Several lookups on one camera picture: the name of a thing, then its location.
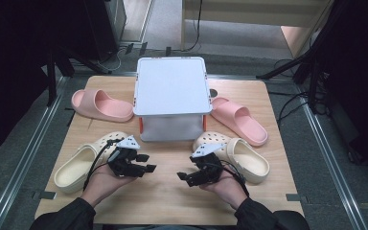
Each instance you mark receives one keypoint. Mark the black tripod stand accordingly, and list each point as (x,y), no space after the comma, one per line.
(51,83)

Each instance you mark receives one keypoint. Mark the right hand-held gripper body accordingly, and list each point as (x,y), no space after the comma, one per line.
(211,169)

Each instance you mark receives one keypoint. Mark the dark cabinet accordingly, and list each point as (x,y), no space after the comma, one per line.
(102,28)

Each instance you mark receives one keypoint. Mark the metal floor rail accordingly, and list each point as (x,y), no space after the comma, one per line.
(22,166)
(335,172)

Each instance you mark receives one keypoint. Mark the person's left hand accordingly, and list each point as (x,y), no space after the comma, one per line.
(100,187)

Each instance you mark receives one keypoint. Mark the light wooden furniture frame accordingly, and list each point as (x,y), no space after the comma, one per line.
(252,12)

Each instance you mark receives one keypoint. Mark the cream clog shoe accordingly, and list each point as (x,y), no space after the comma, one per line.
(249,159)
(73,169)

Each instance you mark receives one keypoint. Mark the pink slide slipper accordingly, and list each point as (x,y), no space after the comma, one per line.
(108,108)
(239,123)

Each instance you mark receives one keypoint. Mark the black metal stand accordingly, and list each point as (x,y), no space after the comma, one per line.
(303,60)

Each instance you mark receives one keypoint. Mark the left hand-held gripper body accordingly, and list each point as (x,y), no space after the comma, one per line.
(124,163)

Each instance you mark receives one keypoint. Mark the white two-tier shoe rack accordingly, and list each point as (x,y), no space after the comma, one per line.
(172,86)

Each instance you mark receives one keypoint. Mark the person's right hand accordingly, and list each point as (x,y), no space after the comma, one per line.
(228,190)

